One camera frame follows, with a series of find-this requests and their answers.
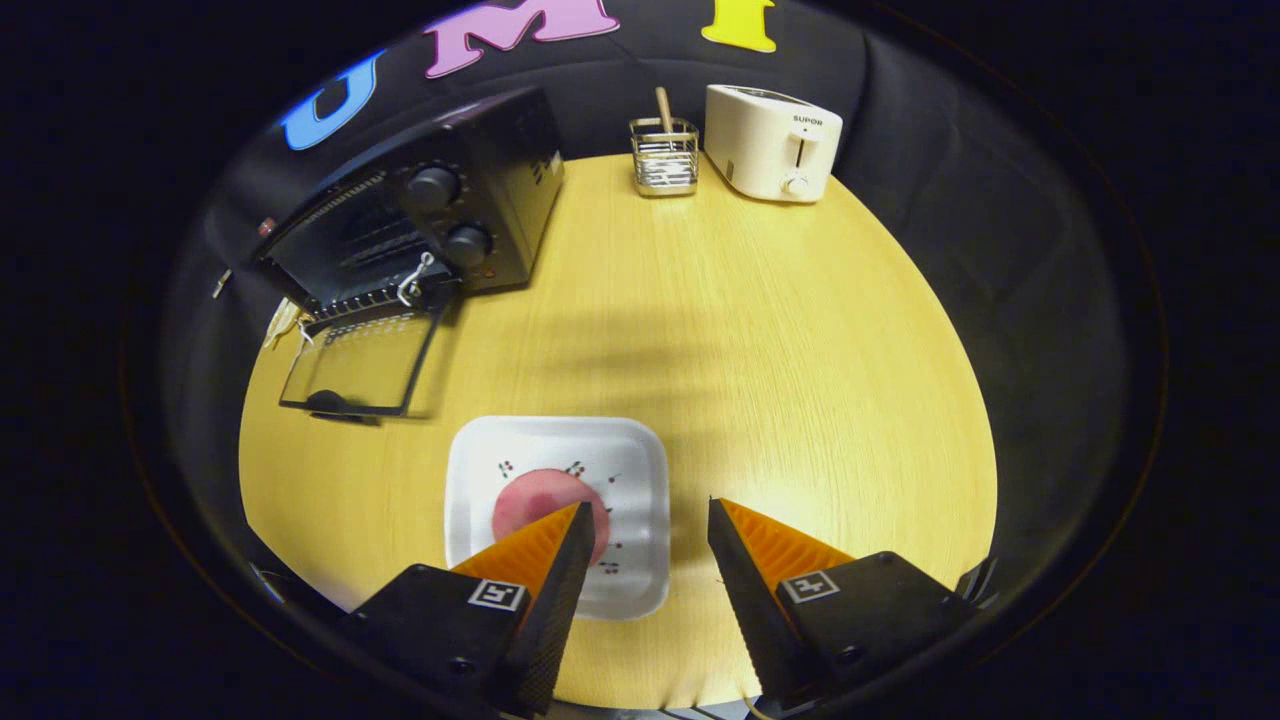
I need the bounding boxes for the white bread toaster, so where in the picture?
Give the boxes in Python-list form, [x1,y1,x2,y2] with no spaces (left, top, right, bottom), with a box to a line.
[703,84,844,205]

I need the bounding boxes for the white string tie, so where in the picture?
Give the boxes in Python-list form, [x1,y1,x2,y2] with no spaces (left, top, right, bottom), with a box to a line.
[397,252,437,308]

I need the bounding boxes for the black toaster oven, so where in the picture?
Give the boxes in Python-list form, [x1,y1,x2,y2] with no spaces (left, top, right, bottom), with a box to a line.
[250,85,566,421]

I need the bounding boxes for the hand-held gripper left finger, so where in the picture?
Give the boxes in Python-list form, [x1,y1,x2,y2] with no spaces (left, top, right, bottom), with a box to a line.
[335,500,598,719]

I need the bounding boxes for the wire mesh utensil holder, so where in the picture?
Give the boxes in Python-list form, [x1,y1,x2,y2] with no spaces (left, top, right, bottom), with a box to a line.
[629,117,701,198]

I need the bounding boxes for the white square plate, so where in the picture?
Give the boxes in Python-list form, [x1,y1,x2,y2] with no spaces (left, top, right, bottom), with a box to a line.
[445,415,671,621]

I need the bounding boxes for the pink round food slice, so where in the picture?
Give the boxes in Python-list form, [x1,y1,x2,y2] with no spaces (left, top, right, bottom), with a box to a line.
[492,468,613,566]

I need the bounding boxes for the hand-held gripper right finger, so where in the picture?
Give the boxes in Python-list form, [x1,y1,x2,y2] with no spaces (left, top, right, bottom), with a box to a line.
[707,497,986,716]

